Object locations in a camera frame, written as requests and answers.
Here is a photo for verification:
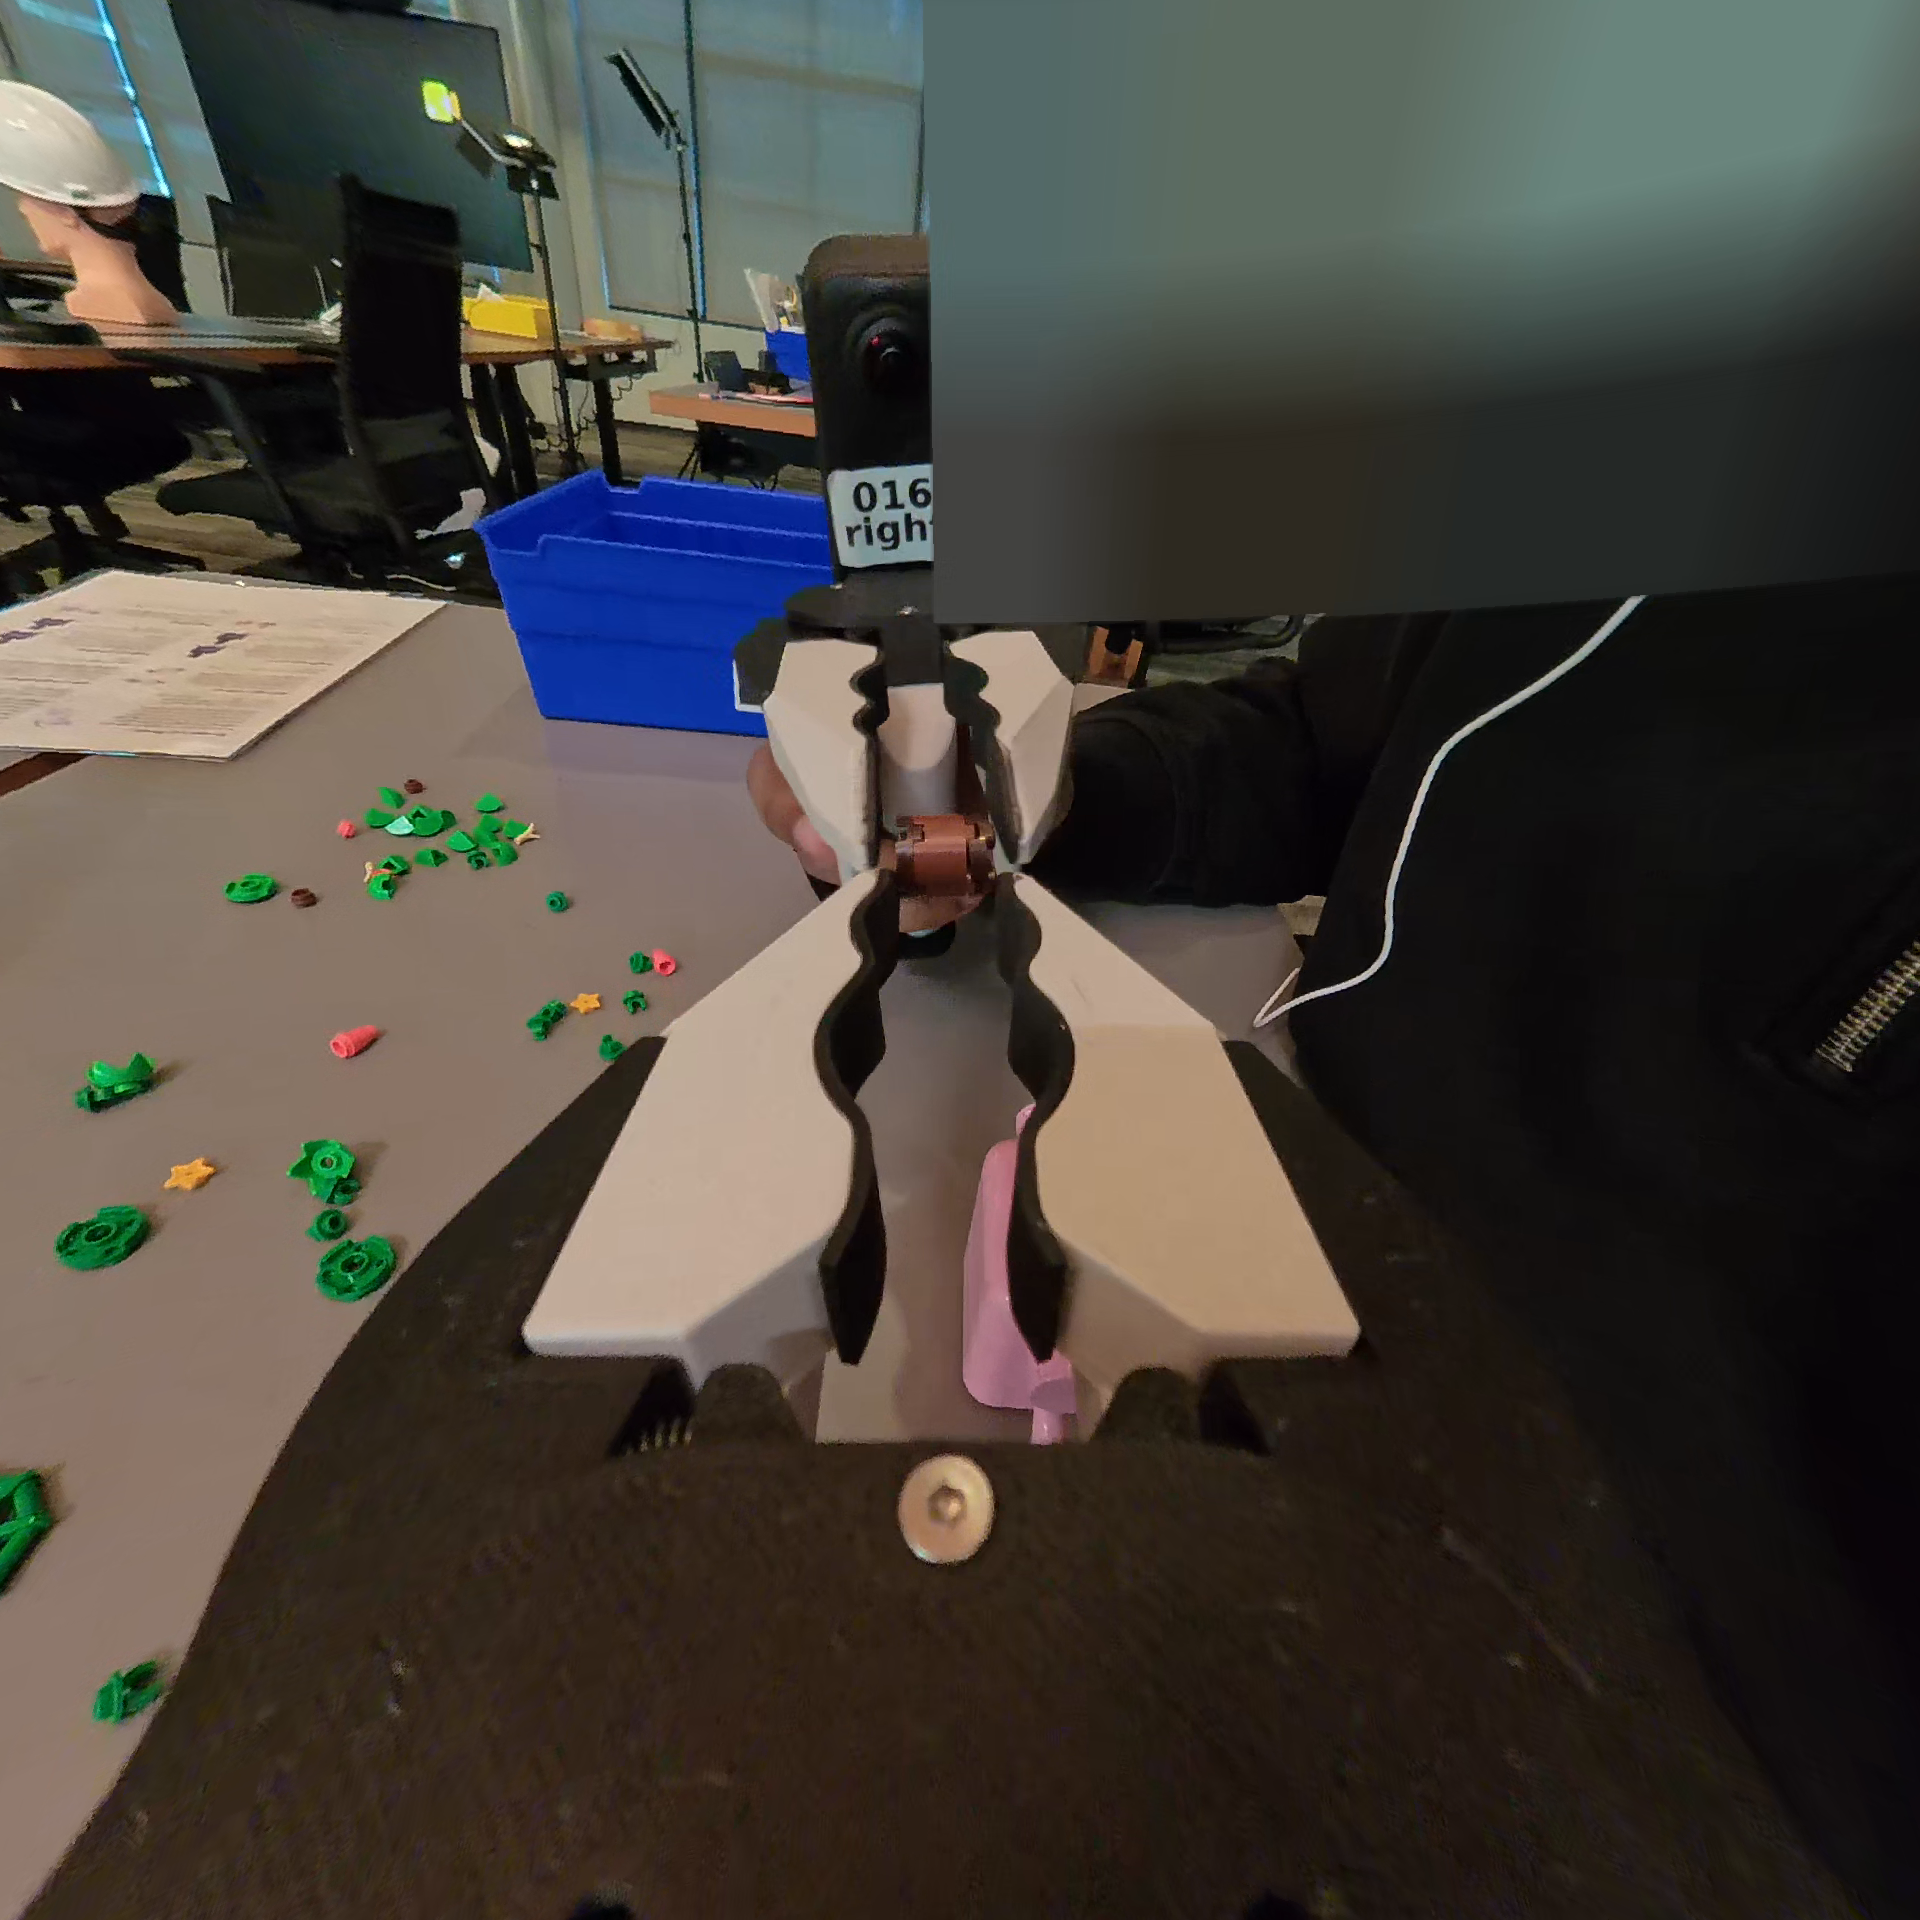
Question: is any thin white cable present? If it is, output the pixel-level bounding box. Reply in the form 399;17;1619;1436
1249;596;1648;1030

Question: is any light panel on stand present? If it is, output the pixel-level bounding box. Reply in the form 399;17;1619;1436
604;45;713;384

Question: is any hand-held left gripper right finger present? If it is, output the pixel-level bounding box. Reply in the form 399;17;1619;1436
998;874;1362;1374

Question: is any person's right forearm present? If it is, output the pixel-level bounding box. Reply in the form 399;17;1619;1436
1032;661;1353;909

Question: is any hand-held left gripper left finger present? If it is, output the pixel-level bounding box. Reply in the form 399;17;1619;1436
520;874;898;1370

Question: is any brown round toy brick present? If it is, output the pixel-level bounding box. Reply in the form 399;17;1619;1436
895;811;1002;904

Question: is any person's right hand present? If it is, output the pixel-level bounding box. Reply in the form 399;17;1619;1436
745;738;875;905

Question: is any person's black jacket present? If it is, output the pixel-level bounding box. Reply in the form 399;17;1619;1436
1275;593;1920;1920

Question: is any large blue plastic bin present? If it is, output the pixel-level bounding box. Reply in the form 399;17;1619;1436
473;469;842;740

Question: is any black office chair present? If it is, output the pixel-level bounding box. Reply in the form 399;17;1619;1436
158;171;506;594
0;352;196;571

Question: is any pink toy brick pig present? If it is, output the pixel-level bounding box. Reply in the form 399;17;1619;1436
960;1102;1086;1449

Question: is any wooden office desk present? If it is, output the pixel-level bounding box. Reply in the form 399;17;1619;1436
451;322;675;489
648;382;818;482

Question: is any printed instruction sheet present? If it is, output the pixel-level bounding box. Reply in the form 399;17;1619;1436
0;569;448;762

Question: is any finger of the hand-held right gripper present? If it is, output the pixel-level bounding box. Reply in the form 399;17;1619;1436
937;627;1082;874
760;627;904;883

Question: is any black camera on stand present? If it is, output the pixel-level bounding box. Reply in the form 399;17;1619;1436
422;78;588;453

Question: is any white hard hat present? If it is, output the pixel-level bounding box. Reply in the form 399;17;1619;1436
0;78;144;208

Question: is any mannequin head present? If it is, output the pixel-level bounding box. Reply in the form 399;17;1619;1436
27;193;186;326

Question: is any large black monitor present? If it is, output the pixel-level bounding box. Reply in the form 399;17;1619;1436
168;0;535;274

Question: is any pile of green leaf bits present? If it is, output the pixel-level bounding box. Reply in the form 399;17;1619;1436
360;785;542;904

